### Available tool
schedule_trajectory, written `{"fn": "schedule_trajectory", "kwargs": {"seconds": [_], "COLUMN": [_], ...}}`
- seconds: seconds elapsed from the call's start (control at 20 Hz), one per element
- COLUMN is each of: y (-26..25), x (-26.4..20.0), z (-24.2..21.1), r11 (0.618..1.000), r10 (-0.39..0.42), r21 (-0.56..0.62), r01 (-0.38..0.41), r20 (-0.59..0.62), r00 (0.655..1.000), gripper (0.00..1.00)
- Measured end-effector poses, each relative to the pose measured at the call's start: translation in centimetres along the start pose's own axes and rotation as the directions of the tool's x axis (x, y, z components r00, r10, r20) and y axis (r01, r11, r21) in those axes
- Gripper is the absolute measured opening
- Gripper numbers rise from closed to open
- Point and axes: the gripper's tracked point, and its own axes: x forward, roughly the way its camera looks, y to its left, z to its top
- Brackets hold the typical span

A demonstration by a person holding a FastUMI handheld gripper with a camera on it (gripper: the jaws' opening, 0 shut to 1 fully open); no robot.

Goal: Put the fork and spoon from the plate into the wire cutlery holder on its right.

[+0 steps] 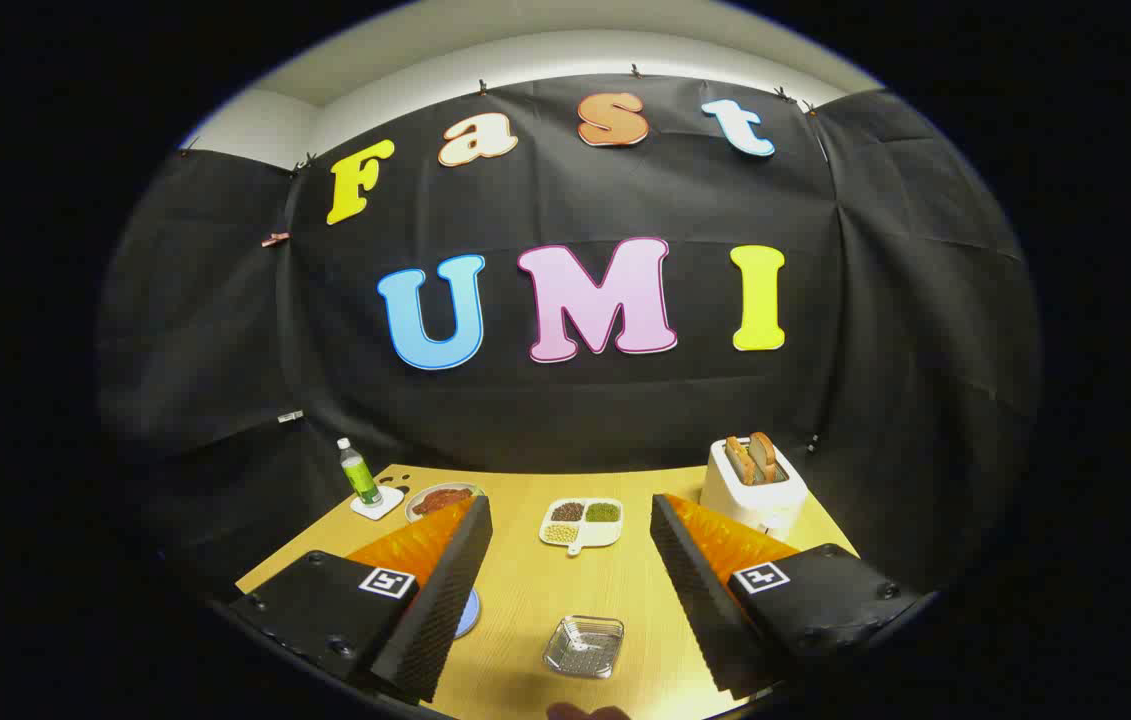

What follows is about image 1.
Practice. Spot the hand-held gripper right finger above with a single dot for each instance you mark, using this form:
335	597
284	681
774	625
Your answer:
700	600

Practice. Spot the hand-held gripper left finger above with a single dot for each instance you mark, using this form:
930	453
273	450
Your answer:
445	600

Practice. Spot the blue plate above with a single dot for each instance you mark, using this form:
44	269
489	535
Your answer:
466	612

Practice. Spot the oval plate of food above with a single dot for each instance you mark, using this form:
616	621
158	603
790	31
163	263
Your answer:
415	511

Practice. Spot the brown meat slice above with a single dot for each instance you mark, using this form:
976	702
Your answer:
440	498

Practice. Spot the white toaster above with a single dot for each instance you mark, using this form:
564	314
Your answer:
755	500

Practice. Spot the white divided dish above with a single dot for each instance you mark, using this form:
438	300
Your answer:
605	534

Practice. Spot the white square coaster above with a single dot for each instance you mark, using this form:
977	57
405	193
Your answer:
377	505

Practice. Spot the metal perforated tray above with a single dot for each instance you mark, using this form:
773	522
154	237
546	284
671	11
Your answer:
583	647

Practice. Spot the green beans pile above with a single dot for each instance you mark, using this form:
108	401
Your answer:
603	512

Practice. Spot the yellow soybeans pile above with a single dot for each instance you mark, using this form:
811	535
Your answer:
561	533

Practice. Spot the toast bread slice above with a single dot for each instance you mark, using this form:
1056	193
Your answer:
763	455
740	460

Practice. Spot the red beans pile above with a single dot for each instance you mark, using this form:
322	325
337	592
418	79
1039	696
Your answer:
567	511

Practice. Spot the green drink bottle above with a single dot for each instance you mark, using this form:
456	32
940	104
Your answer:
359	472

